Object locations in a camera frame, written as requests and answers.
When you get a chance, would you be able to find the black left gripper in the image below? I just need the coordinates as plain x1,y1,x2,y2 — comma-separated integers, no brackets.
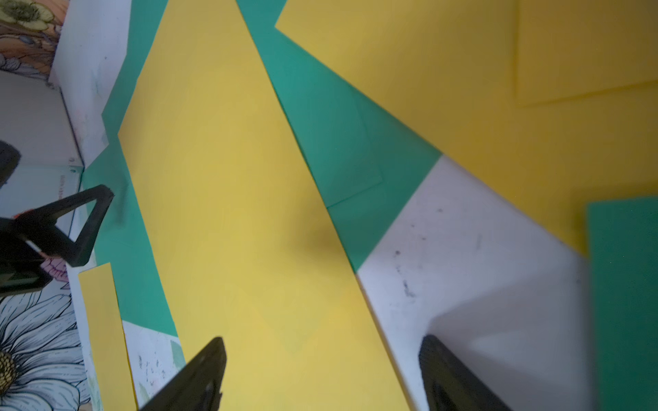
1,185,114,297

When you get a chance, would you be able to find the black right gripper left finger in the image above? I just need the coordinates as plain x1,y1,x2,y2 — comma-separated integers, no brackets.
142,337,227,411

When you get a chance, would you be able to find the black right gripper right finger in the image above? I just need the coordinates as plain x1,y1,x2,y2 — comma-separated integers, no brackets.
418,335,511,411

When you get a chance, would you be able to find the yellow paper sheet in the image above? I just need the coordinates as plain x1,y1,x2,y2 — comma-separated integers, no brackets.
78,263,138,410
118,1,408,410
276,1,657,254

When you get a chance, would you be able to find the large green paper sheet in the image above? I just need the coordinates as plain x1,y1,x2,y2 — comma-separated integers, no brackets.
587,197,657,410

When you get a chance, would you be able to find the silver metal case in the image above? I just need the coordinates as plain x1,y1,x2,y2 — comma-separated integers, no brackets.
1,72,83,217

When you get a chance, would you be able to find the yellow paper sheet top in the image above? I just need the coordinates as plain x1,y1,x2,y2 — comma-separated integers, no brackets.
276,1,657,254

